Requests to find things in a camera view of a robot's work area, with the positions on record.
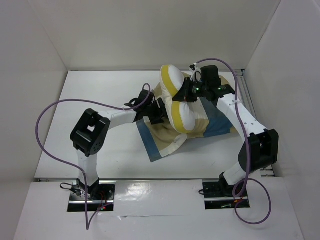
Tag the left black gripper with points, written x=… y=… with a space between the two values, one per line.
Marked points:
x=160 y=112

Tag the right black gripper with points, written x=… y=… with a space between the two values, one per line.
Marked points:
x=184 y=91

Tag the white pillow yellow trim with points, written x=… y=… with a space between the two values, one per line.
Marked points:
x=180 y=116

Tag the blue tan white pillowcase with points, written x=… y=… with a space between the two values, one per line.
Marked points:
x=161 y=140

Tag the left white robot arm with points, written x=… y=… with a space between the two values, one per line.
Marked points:
x=89 y=134

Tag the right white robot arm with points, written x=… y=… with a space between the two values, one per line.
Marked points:
x=245 y=124

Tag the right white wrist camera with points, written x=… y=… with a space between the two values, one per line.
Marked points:
x=194 y=69

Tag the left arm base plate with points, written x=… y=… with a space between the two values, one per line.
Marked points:
x=102 y=197

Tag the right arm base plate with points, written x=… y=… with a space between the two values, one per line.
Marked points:
x=218 y=198

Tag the aluminium rail frame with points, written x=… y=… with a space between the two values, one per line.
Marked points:
x=250 y=100

